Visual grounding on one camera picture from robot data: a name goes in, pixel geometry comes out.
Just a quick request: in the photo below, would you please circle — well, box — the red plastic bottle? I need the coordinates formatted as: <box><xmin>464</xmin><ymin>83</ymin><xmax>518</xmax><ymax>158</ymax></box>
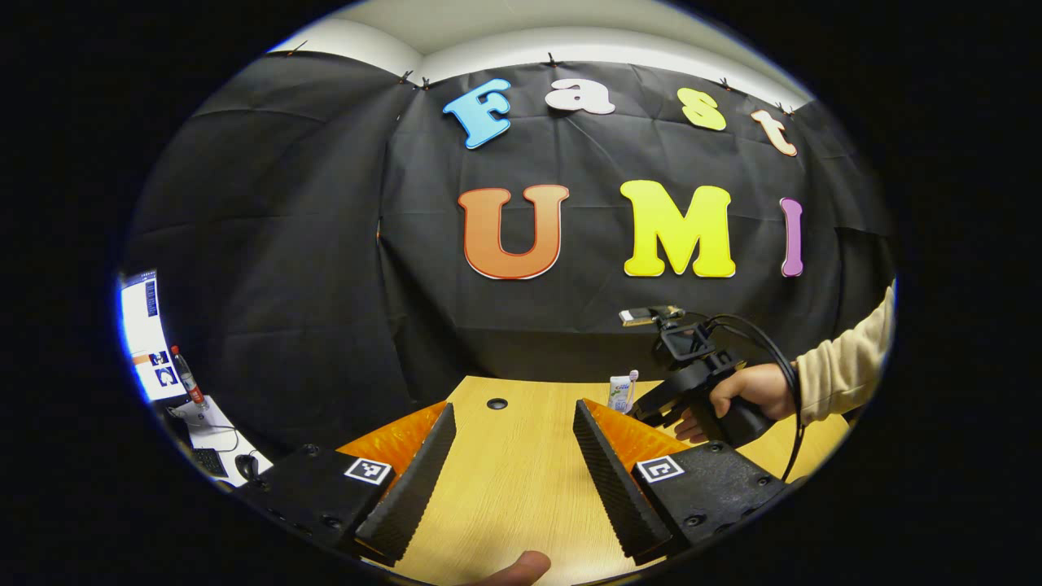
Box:
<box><xmin>170</xmin><ymin>345</ymin><xmax>204</xmax><ymax>405</ymax></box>

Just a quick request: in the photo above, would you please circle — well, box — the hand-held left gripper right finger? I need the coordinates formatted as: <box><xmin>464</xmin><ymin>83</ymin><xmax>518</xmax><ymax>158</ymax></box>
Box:
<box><xmin>572</xmin><ymin>397</ymin><xmax>789</xmax><ymax>562</ymax></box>

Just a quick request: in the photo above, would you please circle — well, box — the wooden desktop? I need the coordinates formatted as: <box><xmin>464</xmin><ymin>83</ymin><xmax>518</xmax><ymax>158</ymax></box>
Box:
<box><xmin>338</xmin><ymin>374</ymin><xmax>852</xmax><ymax>586</ymax></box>

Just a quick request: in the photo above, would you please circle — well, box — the white side desk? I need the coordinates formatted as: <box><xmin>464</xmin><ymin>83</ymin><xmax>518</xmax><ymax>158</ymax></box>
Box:
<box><xmin>159</xmin><ymin>395</ymin><xmax>274</xmax><ymax>489</ymax></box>

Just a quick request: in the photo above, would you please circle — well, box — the black backdrop cloth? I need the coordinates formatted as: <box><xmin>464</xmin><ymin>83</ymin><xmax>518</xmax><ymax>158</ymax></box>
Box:
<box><xmin>122</xmin><ymin>49</ymin><xmax>896</xmax><ymax>457</ymax></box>

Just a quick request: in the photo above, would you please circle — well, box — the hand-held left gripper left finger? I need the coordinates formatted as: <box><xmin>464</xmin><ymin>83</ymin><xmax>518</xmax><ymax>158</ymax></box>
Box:
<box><xmin>236</xmin><ymin>399</ymin><xmax>457</xmax><ymax>568</ymax></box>

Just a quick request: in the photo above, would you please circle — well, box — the computer monitor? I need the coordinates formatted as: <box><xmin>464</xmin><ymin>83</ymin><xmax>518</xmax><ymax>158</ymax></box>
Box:
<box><xmin>119</xmin><ymin>270</ymin><xmax>186</xmax><ymax>401</ymax></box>

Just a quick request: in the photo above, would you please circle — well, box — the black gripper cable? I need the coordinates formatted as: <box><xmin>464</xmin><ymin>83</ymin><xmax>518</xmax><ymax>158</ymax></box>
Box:
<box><xmin>704</xmin><ymin>313</ymin><xmax>807</xmax><ymax>483</ymax></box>

